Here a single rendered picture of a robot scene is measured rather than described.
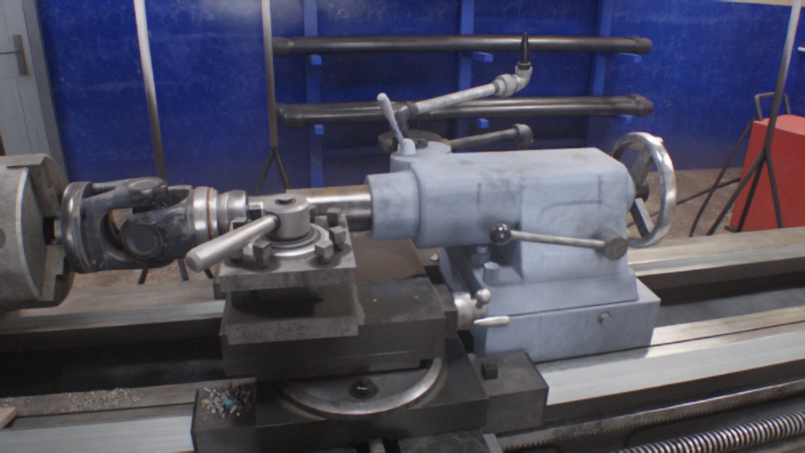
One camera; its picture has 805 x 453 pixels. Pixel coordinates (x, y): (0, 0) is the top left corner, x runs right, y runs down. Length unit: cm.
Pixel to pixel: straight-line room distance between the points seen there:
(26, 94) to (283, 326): 362
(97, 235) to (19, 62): 326
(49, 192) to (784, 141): 328
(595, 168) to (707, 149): 430
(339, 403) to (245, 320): 17
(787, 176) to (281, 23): 305
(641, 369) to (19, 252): 101
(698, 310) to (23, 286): 141
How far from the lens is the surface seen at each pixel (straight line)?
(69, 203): 100
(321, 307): 79
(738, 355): 124
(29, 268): 99
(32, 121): 429
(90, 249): 103
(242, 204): 98
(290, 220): 76
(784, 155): 357
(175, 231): 97
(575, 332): 109
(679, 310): 157
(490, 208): 99
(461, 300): 87
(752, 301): 170
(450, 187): 96
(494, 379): 98
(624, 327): 114
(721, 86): 526
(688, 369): 117
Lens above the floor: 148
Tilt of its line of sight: 24 degrees down
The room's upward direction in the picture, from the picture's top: 1 degrees clockwise
